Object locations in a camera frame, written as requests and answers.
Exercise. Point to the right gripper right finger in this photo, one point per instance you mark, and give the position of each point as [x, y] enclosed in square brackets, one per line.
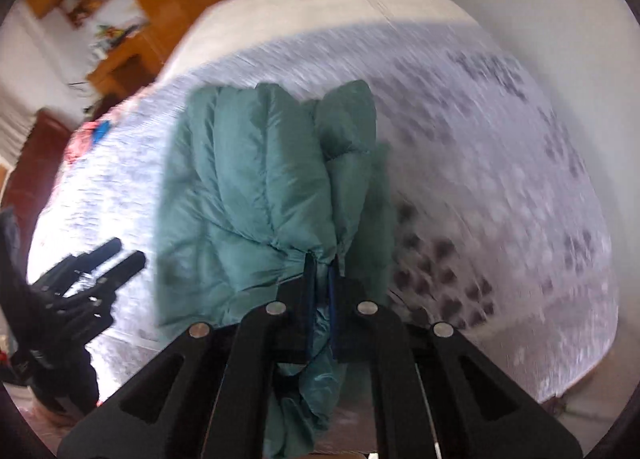
[435, 395]

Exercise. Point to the blue object on bed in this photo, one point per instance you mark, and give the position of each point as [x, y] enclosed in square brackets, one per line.
[99, 130]

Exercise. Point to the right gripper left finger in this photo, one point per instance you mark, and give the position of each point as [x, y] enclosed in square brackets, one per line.
[206, 395]

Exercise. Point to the grey floral quilted bedspread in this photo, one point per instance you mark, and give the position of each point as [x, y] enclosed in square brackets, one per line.
[498, 230]

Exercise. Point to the red patterned cloth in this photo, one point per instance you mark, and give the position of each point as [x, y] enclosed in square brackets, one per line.
[79, 143]

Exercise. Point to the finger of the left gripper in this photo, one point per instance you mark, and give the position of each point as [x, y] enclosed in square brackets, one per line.
[63, 276]
[103, 292]

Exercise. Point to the beige plaid bed sheet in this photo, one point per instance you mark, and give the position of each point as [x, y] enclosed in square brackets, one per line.
[230, 26]

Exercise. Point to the dark red wooden furniture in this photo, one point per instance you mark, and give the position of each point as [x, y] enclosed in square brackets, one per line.
[31, 182]

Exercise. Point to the wooden desk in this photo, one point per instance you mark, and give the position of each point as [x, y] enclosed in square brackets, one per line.
[133, 64]

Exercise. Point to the teal puffer jacket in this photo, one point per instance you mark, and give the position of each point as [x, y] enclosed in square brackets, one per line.
[254, 181]

